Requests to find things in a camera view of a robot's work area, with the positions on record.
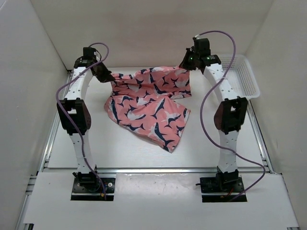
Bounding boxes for pink shark print shorts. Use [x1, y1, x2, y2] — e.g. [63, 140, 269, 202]
[104, 67, 191, 153]

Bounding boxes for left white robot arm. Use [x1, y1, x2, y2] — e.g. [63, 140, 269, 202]
[56, 45, 115, 175]

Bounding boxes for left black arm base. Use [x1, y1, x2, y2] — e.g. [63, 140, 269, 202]
[71, 172, 116, 201]

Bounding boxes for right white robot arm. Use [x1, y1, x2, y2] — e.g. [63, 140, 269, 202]
[179, 38, 248, 192]

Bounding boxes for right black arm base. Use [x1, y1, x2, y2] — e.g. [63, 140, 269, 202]
[195, 171, 247, 203]

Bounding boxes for white plastic mesh basket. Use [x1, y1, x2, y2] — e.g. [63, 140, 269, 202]
[219, 55, 260, 100]

